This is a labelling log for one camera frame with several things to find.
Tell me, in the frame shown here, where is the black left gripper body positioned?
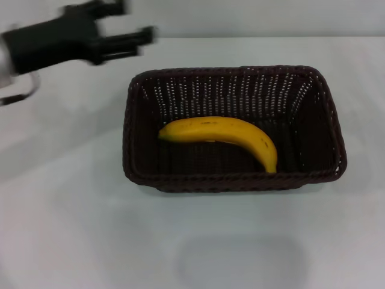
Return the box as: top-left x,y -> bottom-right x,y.
1,2 -> 105,75

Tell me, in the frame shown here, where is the yellow banana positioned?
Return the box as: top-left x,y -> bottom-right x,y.
158,116 -> 278,174

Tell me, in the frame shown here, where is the black woven basket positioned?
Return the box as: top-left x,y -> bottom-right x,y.
122,64 -> 348,193

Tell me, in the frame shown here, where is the grey looped cable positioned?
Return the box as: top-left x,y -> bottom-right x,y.
0,73 -> 42,107

